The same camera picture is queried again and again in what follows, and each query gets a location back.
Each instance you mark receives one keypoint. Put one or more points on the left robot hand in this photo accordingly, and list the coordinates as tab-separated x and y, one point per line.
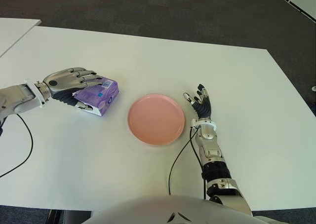
64	81

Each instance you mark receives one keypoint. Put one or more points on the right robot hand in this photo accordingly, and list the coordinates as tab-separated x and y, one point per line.
203	109

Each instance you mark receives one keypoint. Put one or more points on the purple tissue paper pack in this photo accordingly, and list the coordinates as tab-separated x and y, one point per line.
103	98

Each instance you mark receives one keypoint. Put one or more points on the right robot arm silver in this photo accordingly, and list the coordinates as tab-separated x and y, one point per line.
207	135

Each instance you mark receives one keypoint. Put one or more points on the pink round plate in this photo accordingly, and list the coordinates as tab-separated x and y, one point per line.
155	119

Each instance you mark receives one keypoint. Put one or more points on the white side table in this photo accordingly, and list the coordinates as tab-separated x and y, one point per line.
12	31

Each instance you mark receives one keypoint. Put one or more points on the silver robot torso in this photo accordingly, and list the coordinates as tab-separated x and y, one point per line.
177	209

